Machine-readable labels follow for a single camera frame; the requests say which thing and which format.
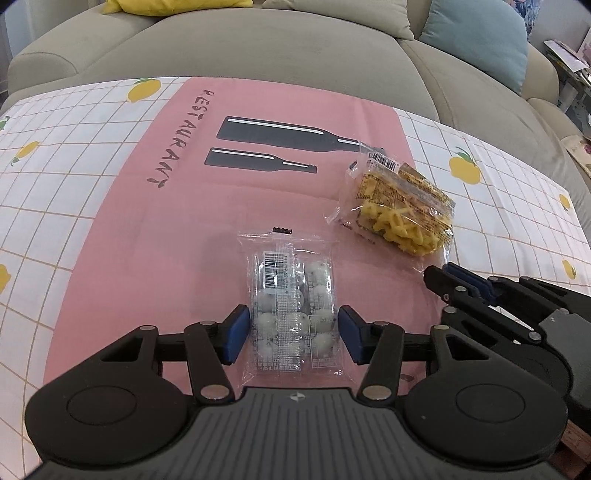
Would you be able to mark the floral printed bag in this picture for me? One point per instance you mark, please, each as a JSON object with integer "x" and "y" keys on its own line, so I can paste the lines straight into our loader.
{"x": 579, "y": 152}

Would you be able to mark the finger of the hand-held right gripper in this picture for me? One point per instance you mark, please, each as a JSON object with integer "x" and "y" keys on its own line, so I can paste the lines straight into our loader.
{"x": 445, "y": 284}
{"x": 475, "y": 281}

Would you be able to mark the yellow pillow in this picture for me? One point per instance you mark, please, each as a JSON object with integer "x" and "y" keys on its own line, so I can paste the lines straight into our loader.
{"x": 175, "y": 5}

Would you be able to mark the yellow twisted snack bag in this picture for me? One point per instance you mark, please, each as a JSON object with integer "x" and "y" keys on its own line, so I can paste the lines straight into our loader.
{"x": 401, "y": 217}

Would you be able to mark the beige fabric sofa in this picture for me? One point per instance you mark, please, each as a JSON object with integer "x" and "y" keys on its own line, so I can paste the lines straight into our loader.
{"x": 254, "y": 46}

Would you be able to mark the clear white ball candy packet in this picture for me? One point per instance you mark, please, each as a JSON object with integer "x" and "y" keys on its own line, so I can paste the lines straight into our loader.
{"x": 286, "y": 318}

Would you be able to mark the pink and white printed tablecloth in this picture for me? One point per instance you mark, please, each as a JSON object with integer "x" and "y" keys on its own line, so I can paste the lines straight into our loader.
{"x": 138, "y": 207}

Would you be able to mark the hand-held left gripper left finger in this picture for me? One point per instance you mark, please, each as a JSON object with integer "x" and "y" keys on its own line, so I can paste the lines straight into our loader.
{"x": 236, "y": 334}

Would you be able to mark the blue patterned cushion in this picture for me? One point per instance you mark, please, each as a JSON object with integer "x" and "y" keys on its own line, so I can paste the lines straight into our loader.
{"x": 524, "y": 16}

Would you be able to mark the white side table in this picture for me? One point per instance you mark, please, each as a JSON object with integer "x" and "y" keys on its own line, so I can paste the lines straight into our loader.
{"x": 575, "y": 97}

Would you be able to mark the stack of papers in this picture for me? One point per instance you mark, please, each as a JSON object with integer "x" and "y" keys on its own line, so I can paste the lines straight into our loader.
{"x": 563, "y": 53}

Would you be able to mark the light blue pillow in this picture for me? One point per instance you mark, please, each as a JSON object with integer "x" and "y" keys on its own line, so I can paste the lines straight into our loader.
{"x": 475, "y": 41}

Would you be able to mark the beige pillow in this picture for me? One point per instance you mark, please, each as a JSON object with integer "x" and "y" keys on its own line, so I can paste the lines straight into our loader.
{"x": 351, "y": 14}

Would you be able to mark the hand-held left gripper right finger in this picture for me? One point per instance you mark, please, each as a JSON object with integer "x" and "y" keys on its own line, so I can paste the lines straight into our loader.
{"x": 353, "y": 337}

